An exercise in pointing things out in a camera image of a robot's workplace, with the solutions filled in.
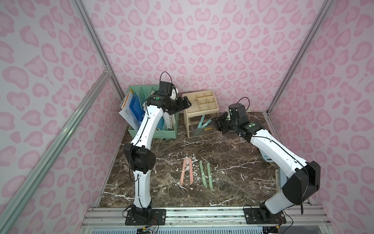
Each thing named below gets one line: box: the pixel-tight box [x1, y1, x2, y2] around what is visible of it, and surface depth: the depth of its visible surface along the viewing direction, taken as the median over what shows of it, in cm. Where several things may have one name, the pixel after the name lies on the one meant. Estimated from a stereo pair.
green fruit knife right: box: [206, 162, 214, 192], surface depth 88 cm
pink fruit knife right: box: [188, 157, 194, 185], surface depth 90 cm
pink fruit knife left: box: [180, 158, 187, 186], surface depth 90 cm
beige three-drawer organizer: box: [182, 89, 219, 139], surface depth 93 cm
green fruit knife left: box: [199, 160, 207, 188], surface depth 89 cm
